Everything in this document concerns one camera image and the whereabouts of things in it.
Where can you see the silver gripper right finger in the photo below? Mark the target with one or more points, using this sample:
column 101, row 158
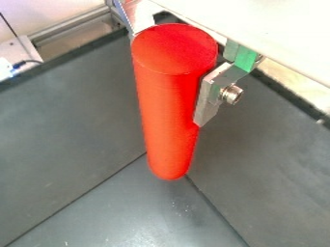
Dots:
column 218, row 86

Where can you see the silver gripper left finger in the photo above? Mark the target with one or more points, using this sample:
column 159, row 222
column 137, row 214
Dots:
column 137, row 14

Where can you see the red cylinder peg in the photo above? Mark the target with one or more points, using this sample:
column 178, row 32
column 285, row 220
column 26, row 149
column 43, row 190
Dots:
column 173, row 54

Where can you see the aluminium frame rail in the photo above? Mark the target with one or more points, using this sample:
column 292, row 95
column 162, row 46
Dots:
column 103, row 13

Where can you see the white box with blue cable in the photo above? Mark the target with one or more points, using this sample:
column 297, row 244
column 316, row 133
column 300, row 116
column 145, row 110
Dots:
column 19, row 57

